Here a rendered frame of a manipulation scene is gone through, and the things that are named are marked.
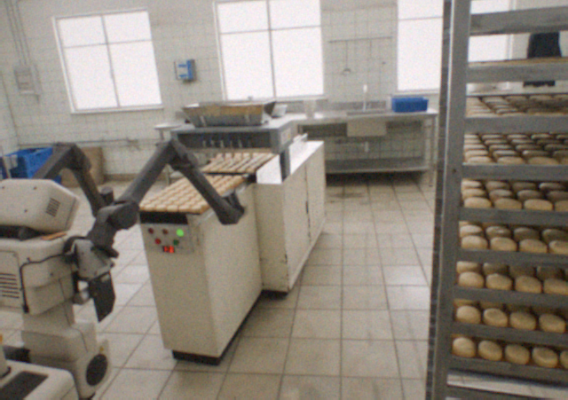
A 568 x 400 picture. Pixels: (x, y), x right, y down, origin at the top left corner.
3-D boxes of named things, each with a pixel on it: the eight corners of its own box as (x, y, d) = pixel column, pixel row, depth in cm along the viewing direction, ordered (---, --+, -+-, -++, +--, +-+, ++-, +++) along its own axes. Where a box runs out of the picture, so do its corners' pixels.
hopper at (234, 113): (203, 121, 286) (201, 101, 282) (280, 120, 271) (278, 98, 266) (182, 129, 260) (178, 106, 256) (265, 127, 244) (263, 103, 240)
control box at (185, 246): (152, 247, 206) (146, 222, 202) (194, 251, 199) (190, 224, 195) (147, 251, 203) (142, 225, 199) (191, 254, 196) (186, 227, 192)
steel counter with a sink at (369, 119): (165, 193, 537) (149, 98, 500) (185, 179, 603) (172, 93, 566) (436, 187, 491) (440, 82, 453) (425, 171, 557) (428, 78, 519)
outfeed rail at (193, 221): (298, 142, 374) (298, 134, 372) (302, 142, 373) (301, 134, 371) (188, 228, 191) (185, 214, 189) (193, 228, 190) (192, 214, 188)
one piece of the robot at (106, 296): (93, 331, 133) (78, 271, 126) (27, 321, 140) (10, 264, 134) (123, 303, 147) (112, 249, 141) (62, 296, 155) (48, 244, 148)
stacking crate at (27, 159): (30, 161, 602) (27, 147, 596) (55, 160, 598) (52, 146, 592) (0, 172, 545) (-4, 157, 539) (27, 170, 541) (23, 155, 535)
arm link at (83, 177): (58, 159, 171) (82, 162, 170) (65, 149, 175) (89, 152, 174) (90, 220, 204) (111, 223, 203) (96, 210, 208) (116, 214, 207)
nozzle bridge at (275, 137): (200, 168, 301) (193, 121, 290) (295, 169, 281) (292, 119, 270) (177, 181, 271) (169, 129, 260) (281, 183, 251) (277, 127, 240)
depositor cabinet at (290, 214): (256, 225, 413) (248, 142, 387) (327, 229, 393) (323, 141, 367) (194, 293, 297) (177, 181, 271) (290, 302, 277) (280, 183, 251)
